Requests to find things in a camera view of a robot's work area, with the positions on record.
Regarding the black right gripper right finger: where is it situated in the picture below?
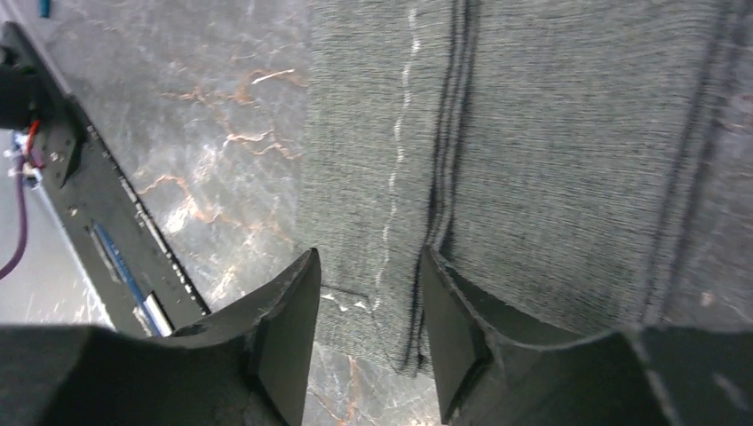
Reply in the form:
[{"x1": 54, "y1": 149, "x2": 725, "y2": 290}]
[{"x1": 420, "y1": 248, "x2": 752, "y2": 425}]

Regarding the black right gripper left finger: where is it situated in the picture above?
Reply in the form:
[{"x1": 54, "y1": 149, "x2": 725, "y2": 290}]
[{"x1": 1, "y1": 248, "x2": 321, "y2": 425}]

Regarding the grey cloth napkin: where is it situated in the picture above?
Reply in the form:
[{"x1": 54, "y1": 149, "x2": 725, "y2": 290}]
[{"x1": 296, "y1": 1, "x2": 752, "y2": 375}]

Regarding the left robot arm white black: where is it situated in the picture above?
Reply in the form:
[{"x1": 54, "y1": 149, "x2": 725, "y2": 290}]
[{"x1": 1, "y1": 45, "x2": 39, "y2": 130}]

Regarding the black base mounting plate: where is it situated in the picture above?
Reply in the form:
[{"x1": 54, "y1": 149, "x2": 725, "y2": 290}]
[{"x1": 1, "y1": 21, "x2": 210, "y2": 336}]

